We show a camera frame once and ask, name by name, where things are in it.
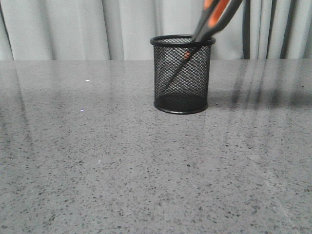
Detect grey and orange scissors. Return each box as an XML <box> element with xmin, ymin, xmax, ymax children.
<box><xmin>163</xmin><ymin>0</ymin><xmax>244</xmax><ymax>92</ymax></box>

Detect black mesh pen bucket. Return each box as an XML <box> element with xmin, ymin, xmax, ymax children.
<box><xmin>150</xmin><ymin>35</ymin><xmax>215</xmax><ymax>114</ymax></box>

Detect light grey curtain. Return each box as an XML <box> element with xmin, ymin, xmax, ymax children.
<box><xmin>0</xmin><ymin>0</ymin><xmax>312</xmax><ymax>60</ymax></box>

